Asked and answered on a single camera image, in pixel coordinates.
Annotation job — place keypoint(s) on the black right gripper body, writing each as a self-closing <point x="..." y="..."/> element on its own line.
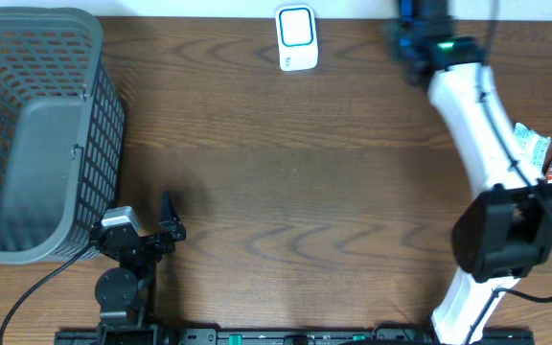
<point x="407" y="35"/>

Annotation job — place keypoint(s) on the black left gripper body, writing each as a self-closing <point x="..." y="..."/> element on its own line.
<point x="152" y="248"/>

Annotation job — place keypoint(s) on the light blue wipes packet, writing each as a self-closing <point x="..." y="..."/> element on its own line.
<point x="534" y="145"/>

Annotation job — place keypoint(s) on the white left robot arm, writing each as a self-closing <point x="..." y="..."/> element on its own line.
<point x="126" y="293"/>

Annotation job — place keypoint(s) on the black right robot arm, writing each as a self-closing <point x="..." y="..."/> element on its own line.
<point x="507" y="229"/>

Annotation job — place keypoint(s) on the white barcode scanner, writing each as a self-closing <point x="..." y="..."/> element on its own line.
<point x="297" y="38"/>

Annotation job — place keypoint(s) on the dark grey plastic basket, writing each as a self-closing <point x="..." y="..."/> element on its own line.
<point x="62" y="129"/>

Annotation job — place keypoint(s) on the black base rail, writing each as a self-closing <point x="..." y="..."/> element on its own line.
<point x="382" y="335"/>

